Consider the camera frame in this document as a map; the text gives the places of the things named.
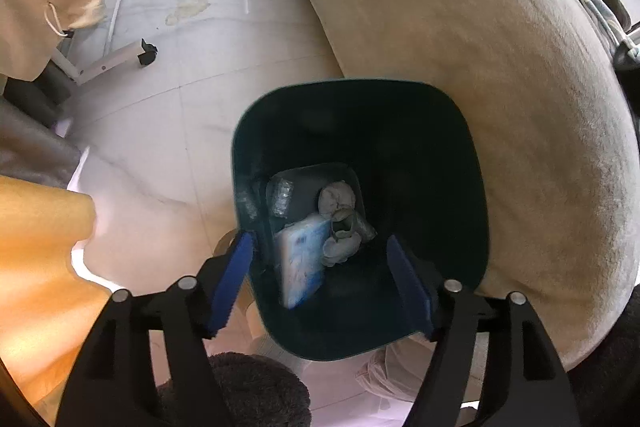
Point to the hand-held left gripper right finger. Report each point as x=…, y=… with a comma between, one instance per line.
x=407, y=282

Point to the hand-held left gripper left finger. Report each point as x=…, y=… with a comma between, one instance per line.
x=230, y=277

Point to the blue white tissue packet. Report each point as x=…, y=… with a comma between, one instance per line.
x=300, y=259

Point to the white paper wad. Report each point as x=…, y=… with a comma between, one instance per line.
x=340, y=251

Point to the clear plastic wrapper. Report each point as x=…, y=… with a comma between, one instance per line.
x=280, y=197

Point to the white plastic bag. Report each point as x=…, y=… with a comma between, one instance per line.
x=337, y=197

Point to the dark teal trash bin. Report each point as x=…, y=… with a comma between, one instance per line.
x=400, y=147

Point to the dark fleece clothing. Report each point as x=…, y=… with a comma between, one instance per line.
x=250, y=392

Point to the orange curtain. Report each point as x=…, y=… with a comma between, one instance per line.
x=35, y=287

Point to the white stand leg with caster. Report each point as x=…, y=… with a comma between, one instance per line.
x=110, y=62

